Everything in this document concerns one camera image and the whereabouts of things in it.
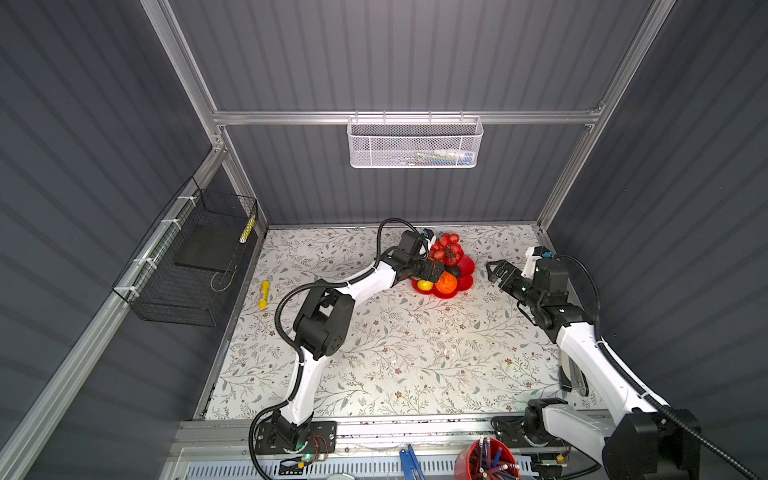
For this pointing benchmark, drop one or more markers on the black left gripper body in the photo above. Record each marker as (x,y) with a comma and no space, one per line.
(421,268)

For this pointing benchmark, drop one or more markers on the yellow marker in basket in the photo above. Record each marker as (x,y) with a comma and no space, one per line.
(243,238)

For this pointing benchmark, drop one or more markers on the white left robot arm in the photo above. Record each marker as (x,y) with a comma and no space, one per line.
(314,318)

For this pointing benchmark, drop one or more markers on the red fake lychee bunch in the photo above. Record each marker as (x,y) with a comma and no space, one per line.
(447,250)

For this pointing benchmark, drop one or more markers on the red flower-shaped fruit bowl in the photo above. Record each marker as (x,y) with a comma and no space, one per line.
(460,279)

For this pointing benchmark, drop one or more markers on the blue clamp handle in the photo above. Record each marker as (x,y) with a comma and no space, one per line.
(410,464)

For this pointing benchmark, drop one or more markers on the red pen cup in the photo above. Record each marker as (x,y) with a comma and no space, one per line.
(486,458)

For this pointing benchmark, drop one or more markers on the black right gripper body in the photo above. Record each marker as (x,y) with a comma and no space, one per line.
(521,289)

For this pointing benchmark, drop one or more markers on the white wire mesh basket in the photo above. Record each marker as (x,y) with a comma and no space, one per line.
(414,141)

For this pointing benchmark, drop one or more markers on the black wire basket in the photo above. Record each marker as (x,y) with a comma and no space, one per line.
(191,268)

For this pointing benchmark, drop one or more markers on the yellow marker on table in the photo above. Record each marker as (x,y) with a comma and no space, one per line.
(264,294)

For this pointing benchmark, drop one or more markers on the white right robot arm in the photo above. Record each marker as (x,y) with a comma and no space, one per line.
(645,438)

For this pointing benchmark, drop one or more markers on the orange fake bell pepper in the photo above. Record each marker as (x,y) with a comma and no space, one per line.
(447,285)

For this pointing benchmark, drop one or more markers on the black flat tool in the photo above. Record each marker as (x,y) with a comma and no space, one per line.
(571,378)

